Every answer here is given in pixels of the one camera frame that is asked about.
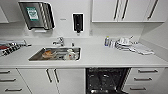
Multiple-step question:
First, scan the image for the stainless steel dishwasher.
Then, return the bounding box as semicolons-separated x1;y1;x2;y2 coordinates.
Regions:
84;67;132;94

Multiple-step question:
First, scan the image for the white mug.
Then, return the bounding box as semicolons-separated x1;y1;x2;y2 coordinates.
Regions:
66;48;74;55

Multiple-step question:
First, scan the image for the white bowl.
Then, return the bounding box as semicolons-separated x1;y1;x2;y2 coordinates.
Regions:
64;52;77;61

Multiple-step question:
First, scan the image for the blue dish soap bottle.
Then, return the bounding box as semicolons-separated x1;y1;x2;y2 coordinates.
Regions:
104;35;110;47

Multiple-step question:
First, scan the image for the chrome sink faucet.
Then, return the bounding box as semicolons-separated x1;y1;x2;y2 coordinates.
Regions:
51;36;66;48

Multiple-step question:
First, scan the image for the small white cup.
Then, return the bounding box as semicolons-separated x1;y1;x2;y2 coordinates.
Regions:
109;39;116;48

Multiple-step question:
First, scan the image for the orange bowl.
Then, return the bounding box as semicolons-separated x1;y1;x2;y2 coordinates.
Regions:
42;49;56;59

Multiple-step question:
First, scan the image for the white two-door sink cabinet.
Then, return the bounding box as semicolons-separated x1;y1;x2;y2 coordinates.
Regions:
18;68;87;94

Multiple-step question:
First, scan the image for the stack of white plates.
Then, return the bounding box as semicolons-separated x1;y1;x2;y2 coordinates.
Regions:
114;35;136;51

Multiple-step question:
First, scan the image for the steel sink basin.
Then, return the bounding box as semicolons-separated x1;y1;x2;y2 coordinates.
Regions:
28;46;82;62

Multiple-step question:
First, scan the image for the steel paper towel dispenser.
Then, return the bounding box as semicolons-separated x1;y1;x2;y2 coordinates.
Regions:
18;0;56;33

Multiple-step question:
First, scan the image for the dish rack with utensils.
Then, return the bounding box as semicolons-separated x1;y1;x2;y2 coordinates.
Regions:
0;39;28;58

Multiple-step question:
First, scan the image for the white wall outlet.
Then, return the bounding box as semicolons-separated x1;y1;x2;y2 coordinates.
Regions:
88;29;94;36

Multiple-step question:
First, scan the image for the black wall soap dispenser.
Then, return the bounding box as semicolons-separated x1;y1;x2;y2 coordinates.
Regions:
72;12;85;34

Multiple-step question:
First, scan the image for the small wall label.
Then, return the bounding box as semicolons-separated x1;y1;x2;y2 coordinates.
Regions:
59;17;67;21

